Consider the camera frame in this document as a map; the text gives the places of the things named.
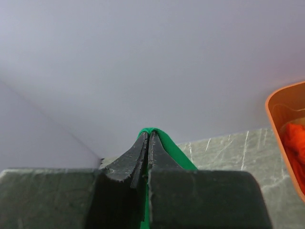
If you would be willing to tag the orange plastic basket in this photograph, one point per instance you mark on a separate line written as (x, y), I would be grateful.
(283, 106)

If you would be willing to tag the green t shirt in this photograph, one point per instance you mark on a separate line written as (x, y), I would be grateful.
(175, 152)

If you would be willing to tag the orange t shirt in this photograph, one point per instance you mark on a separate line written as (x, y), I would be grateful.
(294, 144)

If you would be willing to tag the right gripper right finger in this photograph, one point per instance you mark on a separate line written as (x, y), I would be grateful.
(179, 198)

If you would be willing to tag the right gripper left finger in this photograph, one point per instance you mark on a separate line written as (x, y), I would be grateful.
(120, 188)

